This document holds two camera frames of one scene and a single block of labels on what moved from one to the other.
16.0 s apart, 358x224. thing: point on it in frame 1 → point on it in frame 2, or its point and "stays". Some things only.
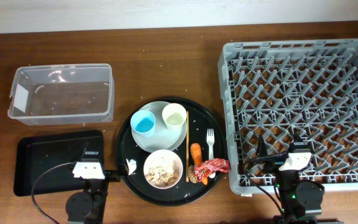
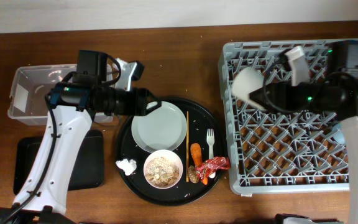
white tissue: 132,166 stays
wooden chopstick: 187,157 stays
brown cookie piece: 191,172 stays
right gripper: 263,159 → 273,90
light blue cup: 143,123 → 338,134
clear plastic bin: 62,94 stays
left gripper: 115,176 → 138,101
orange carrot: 196,155 stays
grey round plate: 160,126 stays
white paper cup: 175,116 → 245,81
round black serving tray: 171,151 stays
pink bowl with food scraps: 163,169 stays
